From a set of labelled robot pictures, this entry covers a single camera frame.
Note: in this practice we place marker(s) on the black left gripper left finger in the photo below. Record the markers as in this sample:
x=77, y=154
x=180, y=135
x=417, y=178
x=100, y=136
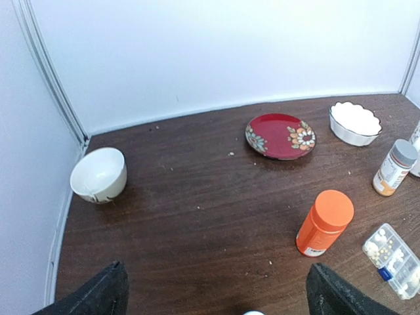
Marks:
x=105, y=293

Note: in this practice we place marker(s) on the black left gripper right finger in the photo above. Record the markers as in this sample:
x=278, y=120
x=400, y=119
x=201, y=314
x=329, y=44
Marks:
x=328, y=293

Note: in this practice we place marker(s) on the small white pill bottle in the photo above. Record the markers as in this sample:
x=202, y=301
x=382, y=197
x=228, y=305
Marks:
x=253, y=312

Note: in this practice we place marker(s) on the clear plastic pill organizer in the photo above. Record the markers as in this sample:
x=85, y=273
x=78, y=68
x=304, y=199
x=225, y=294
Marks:
x=395, y=262

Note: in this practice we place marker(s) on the orange pill bottle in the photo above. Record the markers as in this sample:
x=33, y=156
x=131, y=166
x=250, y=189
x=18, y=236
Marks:
x=328, y=217

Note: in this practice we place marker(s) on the grey cap pill bottle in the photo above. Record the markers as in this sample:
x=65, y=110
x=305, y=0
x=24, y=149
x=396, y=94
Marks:
x=397, y=164

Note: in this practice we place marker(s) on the white ceramic bowl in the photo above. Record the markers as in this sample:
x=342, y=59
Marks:
x=100, y=176

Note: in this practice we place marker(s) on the floral mug yellow inside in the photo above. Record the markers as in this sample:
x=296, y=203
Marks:
x=415, y=141

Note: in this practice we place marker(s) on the red floral plate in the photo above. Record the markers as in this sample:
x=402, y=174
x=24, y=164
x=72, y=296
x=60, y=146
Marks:
x=280, y=136

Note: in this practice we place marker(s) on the white scalloped bowl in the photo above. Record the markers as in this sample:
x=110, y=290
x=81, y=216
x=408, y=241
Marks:
x=353, y=124

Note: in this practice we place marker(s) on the right aluminium frame post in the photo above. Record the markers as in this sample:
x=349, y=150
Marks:
x=412, y=62

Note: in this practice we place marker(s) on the aluminium frame post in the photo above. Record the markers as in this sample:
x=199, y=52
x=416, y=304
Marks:
x=412, y=62
x=36, y=44

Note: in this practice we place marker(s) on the left aluminium frame post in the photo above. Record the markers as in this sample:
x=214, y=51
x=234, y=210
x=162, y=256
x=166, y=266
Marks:
x=36, y=44

